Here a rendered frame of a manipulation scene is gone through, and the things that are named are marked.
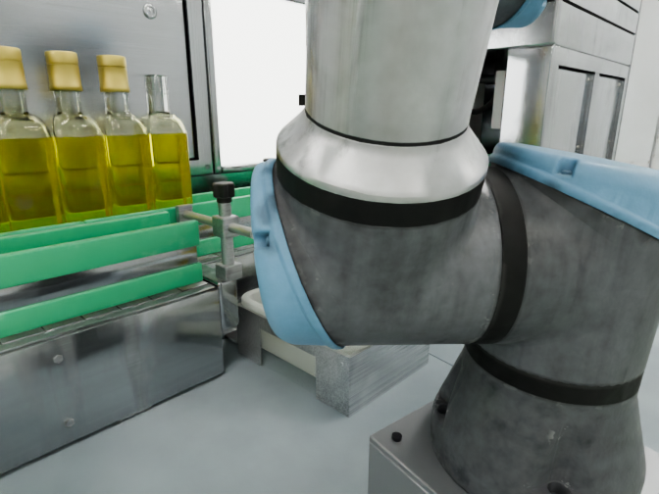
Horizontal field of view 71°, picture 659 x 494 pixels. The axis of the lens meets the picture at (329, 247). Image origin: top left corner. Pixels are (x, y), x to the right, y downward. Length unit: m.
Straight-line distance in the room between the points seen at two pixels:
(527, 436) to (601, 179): 0.17
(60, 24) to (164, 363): 0.50
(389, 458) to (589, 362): 0.16
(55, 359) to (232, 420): 0.20
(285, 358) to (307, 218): 0.41
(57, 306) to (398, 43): 0.44
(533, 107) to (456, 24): 1.04
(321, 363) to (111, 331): 0.24
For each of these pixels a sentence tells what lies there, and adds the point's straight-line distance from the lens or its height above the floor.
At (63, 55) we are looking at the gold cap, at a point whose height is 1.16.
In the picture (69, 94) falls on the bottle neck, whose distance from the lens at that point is 0.66.
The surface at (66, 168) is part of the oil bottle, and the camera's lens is 0.64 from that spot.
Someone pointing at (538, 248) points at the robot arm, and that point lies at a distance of 0.27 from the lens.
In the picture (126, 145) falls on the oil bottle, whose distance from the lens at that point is 0.66.
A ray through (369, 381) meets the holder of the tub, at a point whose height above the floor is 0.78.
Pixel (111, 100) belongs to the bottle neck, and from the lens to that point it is 0.68.
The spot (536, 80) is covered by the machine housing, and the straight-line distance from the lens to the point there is 1.24.
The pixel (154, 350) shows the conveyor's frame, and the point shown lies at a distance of 0.59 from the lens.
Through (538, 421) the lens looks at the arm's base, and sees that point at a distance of 0.34.
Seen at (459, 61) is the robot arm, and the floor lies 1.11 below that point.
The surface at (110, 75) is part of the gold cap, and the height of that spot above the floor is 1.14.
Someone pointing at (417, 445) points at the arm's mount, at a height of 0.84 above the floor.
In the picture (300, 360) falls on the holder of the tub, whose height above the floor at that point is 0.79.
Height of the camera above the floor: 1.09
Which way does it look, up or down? 16 degrees down
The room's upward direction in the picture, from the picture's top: straight up
